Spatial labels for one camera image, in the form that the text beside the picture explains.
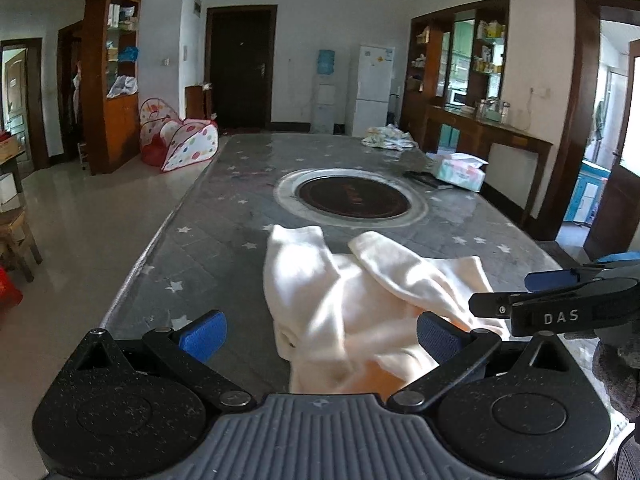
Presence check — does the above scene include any tissue pack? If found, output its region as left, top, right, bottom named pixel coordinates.
left=431, top=153, right=488, bottom=193

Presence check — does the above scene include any cream white garment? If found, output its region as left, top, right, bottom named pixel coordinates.
left=262, top=224, right=510, bottom=398

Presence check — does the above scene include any water dispenser with blue bottle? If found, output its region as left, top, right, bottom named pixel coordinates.
left=310, top=49, right=336, bottom=134

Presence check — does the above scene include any dark wooden door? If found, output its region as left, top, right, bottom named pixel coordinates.
left=204, top=4, right=278, bottom=133

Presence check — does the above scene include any small wooden stool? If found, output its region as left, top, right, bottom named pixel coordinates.
left=0, top=206, right=43, bottom=283

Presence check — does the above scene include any crumpled patterned cloth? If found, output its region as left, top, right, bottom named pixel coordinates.
left=361, top=125, right=418, bottom=152

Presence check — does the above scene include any brown door with window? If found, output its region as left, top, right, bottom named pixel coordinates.
left=584, top=40, right=639, bottom=260

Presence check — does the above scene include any polka dot play tent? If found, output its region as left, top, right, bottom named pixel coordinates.
left=139, top=98, right=219, bottom=172

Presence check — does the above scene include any wooden shelf cabinet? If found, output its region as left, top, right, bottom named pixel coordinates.
left=80, top=0, right=141, bottom=174

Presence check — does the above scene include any wooden sideboard shelf unit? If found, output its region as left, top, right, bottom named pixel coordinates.
left=400, top=0, right=552, bottom=228

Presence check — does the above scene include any red plastic stool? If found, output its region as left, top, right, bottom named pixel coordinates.
left=0, top=268, right=24, bottom=318

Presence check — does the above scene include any round induction cooktop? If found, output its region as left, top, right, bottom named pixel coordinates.
left=273, top=168, right=428, bottom=229

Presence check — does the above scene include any white refrigerator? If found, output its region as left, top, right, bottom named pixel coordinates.
left=348, top=44, right=395, bottom=138

